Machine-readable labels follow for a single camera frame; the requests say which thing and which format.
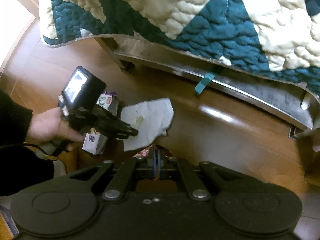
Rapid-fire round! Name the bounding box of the large white stained paper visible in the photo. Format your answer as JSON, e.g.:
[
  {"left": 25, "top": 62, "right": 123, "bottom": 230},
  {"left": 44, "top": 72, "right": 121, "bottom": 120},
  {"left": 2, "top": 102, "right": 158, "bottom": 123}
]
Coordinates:
[{"left": 120, "top": 98, "right": 174, "bottom": 151}]

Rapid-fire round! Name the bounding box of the red patterned snack wrapper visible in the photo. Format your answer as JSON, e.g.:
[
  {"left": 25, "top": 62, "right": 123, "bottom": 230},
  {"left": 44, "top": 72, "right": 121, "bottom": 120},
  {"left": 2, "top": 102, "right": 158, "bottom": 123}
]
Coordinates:
[{"left": 133, "top": 144, "right": 173, "bottom": 158}]

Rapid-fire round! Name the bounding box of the black sleeved left forearm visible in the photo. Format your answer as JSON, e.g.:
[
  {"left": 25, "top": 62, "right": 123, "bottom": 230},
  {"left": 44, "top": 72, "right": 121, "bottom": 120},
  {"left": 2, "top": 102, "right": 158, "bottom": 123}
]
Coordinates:
[{"left": 1, "top": 91, "right": 54, "bottom": 197}]

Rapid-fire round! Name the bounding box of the person's left hand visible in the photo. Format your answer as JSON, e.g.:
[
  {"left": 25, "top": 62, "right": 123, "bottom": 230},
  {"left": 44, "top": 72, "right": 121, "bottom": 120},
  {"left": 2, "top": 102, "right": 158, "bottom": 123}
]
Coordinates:
[{"left": 25, "top": 107, "right": 85, "bottom": 151}]

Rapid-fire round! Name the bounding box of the small white blue packet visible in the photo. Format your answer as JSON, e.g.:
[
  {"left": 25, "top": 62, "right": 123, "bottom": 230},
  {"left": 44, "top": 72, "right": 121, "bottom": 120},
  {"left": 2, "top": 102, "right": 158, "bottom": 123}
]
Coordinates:
[{"left": 82, "top": 128, "right": 108, "bottom": 155}]

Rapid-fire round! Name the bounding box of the green white purple snack packet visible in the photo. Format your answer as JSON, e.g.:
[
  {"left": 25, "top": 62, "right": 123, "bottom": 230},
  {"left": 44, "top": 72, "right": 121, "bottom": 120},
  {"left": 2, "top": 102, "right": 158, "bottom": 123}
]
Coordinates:
[{"left": 97, "top": 91, "right": 119, "bottom": 116}]

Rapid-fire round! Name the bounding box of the teal and cream quilt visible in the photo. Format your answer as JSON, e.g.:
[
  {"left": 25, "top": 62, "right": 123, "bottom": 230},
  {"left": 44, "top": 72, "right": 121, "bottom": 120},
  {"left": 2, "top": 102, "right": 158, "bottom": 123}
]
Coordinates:
[{"left": 39, "top": 0, "right": 319, "bottom": 94}]

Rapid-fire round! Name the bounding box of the teal fabric strap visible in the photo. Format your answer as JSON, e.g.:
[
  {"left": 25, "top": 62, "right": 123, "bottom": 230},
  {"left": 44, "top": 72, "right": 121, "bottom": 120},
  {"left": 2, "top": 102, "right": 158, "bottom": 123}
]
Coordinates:
[{"left": 194, "top": 72, "right": 217, "bottom": 95}]

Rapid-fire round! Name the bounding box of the grey metal bed frame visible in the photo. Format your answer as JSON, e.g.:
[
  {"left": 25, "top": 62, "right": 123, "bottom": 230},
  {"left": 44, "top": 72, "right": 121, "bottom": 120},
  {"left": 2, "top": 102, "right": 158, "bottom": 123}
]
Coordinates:
[{"left": 96, "top": 37, "right": 319, "bottom": 138}]

